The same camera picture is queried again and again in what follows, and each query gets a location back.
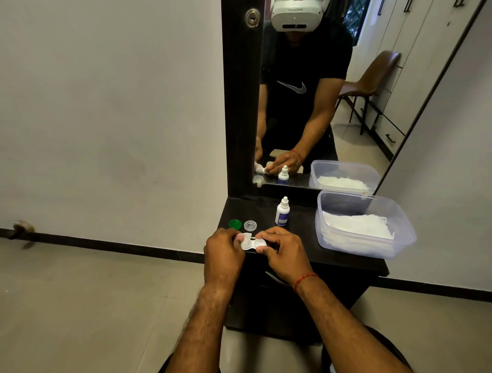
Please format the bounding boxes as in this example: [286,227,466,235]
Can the door stopper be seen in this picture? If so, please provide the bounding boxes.
[11,221,36,241]

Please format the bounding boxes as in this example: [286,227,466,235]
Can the clear plastic container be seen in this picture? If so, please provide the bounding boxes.
[315,190,417,260]

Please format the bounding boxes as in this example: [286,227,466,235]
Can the person's right hand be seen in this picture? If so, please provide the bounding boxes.
[255,226,318,287]

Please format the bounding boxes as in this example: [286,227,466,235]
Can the white tissues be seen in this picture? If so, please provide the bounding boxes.
[322,211,396,251]

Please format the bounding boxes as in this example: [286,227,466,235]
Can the white contact lens case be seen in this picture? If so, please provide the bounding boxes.
[235,232,268,252]

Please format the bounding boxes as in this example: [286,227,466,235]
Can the black dressing table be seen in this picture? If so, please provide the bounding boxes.
[217,0,390,344]

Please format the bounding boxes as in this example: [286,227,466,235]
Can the black shorts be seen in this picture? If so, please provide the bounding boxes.
[158,325,414,373]

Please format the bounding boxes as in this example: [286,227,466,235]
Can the person's right forearm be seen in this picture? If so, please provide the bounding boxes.
[295,274,414,373]

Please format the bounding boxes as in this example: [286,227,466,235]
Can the wall mirror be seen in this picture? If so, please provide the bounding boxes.
[252,0,487,194]

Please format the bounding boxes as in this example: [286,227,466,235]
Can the person's left forearm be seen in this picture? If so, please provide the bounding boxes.
[165,282,232,373]

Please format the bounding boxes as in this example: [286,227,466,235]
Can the person's left hand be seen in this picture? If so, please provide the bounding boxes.
[203,227,247,287]

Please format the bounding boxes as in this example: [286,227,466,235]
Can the metal drawer handle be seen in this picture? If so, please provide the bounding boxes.
[265,271,290,287]

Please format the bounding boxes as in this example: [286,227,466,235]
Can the red thread bracelet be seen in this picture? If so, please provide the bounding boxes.
[293,272,319,294]

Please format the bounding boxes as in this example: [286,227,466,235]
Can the white dropper bottle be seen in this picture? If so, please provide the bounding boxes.
[275,196,291,227]

